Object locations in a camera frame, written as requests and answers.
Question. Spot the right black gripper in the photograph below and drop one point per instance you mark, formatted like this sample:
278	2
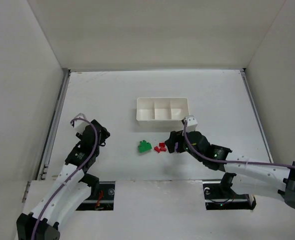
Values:
175	144

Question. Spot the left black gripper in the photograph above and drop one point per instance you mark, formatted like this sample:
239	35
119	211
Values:
101	130

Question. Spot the green lego brick stack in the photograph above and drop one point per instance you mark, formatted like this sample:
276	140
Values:
144	146

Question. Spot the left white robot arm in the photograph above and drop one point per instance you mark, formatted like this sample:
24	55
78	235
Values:
72	186

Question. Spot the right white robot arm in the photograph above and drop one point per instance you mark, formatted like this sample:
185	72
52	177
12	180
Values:
242	175

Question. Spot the red lego pieces cluster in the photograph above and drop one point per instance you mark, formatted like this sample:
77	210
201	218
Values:
160	148

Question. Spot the white three-compartment tray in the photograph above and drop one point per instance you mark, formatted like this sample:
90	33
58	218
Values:
161	112

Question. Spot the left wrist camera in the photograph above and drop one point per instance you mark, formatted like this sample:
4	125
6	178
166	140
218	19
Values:
78	123

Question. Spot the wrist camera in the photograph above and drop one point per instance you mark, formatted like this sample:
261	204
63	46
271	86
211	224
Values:
190	123
78	123

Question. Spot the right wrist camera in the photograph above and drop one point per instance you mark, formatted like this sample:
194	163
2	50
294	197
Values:
190	123

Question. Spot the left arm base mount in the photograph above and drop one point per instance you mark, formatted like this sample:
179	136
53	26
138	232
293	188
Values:
101	200

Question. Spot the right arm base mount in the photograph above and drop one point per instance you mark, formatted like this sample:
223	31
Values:
218	195

